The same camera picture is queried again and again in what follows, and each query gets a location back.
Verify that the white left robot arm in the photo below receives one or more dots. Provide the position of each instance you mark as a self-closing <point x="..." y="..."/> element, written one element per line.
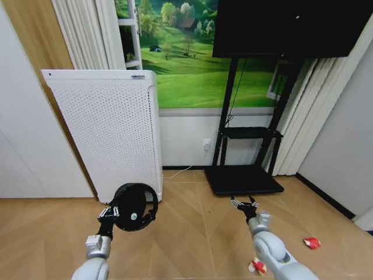
<point x="91" y="262"/>

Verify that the white perforated air purifier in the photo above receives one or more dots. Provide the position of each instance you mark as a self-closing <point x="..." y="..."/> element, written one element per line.
<point x="110" y="128"/>

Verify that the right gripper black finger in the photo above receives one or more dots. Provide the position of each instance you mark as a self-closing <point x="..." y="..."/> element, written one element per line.
<point x="235" y="202"/>
<point x="254" y="202"/>

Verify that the red white crumpled garbage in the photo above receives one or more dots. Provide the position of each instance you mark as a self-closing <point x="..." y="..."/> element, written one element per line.
<point x="311" y="243"/>
<point x="257" y="266"/>

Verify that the white pleated curtain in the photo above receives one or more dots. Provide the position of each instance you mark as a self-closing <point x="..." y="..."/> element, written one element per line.
<point x="309" y="111"/>
<point x="87" y="32"/>

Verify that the black television screen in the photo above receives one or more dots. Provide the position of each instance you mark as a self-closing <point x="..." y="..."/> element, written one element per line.
<point x="285" y="26"/>

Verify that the black baseboard strip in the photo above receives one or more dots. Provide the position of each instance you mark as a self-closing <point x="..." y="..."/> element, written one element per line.
<point x="323" y="195"/>

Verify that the black television stand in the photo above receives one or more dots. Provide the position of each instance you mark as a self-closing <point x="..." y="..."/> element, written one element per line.
<point x="244" y="178"/>

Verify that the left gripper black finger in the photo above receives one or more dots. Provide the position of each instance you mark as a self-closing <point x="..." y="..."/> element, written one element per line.
<point x="116" y="211"/>
<point x="104" y="213"/>

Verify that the green landscape wall poster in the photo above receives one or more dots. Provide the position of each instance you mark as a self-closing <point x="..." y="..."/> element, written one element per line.
<point x="189" y="73"/>

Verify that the white wall socket with plug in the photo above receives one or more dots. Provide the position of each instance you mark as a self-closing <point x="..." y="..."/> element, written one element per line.
<point x="207" y="145"/>

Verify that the black round trash bin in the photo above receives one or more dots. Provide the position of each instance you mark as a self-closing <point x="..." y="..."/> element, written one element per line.
<point x="132" y="201"/>

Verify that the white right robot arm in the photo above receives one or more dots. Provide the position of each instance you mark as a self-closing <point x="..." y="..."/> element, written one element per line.
<point x="271" y="248"/>

